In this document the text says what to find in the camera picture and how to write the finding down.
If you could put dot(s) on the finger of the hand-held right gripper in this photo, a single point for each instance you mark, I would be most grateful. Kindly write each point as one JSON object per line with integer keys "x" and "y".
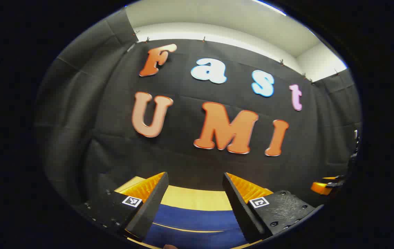
{"x": 321, "y": 188}

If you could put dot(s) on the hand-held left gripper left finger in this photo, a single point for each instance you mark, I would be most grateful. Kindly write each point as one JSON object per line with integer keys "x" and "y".
{"x": 150, "y": 207}

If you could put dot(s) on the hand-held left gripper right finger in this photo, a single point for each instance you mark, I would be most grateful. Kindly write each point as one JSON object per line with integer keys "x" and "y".
{"x": 240, "y": 207}

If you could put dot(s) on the blue denim jeans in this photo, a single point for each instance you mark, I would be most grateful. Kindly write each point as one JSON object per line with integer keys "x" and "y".
{"x": 197, "y": 218}

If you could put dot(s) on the black backdrop cloth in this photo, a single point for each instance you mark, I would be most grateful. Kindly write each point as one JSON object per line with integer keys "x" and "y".
{"x": 183, "y": 145}

